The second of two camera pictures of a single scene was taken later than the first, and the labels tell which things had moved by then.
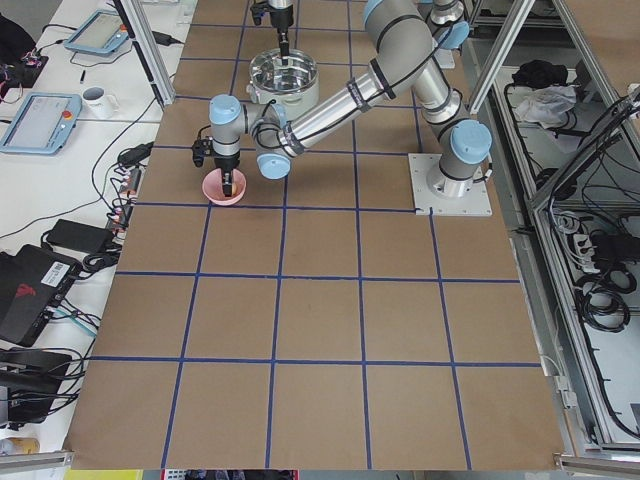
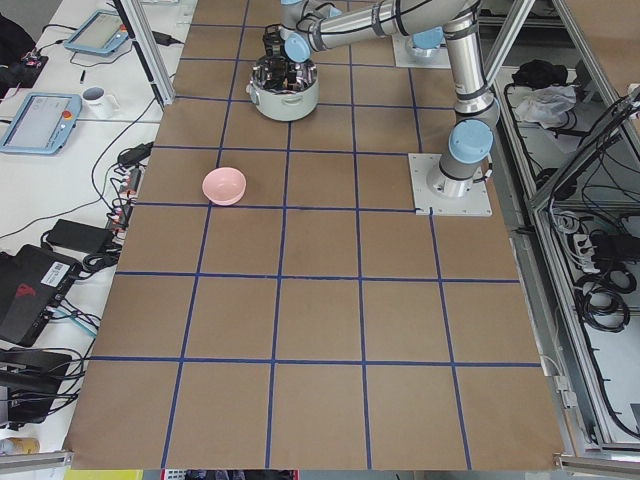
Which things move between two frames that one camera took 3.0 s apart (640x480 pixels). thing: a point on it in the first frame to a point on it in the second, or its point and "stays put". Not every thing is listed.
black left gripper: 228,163 to 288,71
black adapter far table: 165,39 stays put
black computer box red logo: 32,284 stays put
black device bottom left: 29,382 stays put
